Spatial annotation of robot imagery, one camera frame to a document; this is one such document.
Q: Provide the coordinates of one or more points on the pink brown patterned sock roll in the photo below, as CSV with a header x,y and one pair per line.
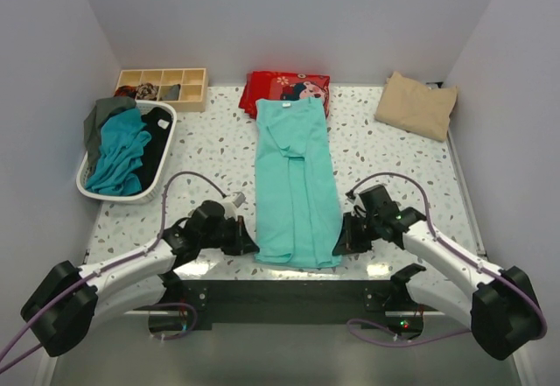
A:
x,y
147,91

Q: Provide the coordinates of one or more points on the wooden compartment organizer box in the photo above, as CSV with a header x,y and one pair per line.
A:
x,y
193,81

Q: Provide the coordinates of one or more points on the black garment with label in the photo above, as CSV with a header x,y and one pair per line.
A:
x,y
158,124

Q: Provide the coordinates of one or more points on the red folded cartoon blanket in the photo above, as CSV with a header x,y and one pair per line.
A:
x,y
284,87

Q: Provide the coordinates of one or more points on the mint green t shirt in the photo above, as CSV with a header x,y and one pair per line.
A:
x,y
298,216

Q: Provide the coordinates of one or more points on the grey sock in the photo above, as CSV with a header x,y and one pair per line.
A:
x,y
170,93

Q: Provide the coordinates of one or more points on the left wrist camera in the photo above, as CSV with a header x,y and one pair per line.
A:
x,y
234,202

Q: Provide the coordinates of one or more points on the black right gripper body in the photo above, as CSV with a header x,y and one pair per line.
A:
x,y
374,221

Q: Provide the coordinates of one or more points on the teal t shirt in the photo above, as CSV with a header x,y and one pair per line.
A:
x,y
122,147

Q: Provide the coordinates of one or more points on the dark grey t shirt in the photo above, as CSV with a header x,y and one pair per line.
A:
x,y
102,110

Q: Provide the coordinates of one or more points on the white plastic laundry basket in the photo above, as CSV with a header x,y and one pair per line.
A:
x,y
149,194

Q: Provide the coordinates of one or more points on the red black patterned sock roll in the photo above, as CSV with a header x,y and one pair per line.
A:
x,y
126,91

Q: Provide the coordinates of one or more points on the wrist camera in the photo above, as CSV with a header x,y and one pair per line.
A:
x,y
234,202
356,202

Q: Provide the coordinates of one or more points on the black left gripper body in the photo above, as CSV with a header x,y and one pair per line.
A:
x,y
225,237

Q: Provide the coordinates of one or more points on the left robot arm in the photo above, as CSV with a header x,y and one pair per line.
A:
x,y
62,308

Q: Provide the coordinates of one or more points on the beige folded t shirt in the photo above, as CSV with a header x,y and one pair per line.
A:
x,y
410,105

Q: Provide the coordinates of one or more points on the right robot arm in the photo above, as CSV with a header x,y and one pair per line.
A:
x,y
499,307

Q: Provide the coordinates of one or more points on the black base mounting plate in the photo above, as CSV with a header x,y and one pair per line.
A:
x,y
200,304

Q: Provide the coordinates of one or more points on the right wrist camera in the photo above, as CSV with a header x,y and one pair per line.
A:
x,y
356,202

